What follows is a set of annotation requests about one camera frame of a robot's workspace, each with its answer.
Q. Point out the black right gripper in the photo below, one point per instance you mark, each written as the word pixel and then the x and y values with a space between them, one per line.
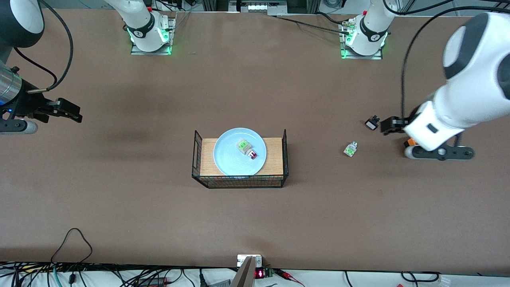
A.
pixel 28 104

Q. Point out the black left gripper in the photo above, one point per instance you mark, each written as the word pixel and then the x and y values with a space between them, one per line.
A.
pixel 393 124

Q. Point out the light blue round plate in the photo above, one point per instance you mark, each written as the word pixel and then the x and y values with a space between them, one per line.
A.
pixel 229 155

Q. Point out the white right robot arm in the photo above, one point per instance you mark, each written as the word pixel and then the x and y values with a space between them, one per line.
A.
pixel 143 36

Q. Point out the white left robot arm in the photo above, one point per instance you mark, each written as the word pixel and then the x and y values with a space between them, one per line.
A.
pixel 470 91

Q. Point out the wooden board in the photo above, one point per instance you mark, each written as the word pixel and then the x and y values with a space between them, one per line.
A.
pixel 207 157

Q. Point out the white power strip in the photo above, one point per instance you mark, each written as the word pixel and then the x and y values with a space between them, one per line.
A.
pixel 258 7

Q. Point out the red clip leads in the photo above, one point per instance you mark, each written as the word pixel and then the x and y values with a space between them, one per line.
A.
pixel 287 275

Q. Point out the black power adapter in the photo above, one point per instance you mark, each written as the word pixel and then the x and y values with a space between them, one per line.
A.
pixel 153 281

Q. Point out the red digit display module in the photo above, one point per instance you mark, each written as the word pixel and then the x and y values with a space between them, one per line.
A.
pixel 260 274

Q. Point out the small black switch part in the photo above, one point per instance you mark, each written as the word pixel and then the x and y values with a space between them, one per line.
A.
pixel 372 123

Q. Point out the orange button enclosure box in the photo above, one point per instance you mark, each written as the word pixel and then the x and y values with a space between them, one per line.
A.
pixel 410 142

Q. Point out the green push button switch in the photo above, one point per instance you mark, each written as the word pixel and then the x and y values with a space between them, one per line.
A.
pixel 350 149

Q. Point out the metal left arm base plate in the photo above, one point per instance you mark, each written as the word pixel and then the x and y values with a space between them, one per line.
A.
pixel 360 56

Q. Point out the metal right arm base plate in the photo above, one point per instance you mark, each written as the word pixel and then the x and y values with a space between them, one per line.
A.
pixel 171 28

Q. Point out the silver metal bracket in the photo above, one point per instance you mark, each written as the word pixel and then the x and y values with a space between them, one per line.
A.
pixel 240 260

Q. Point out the grey camera mount bar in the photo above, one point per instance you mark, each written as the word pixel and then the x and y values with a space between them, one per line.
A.
pixel 244 275

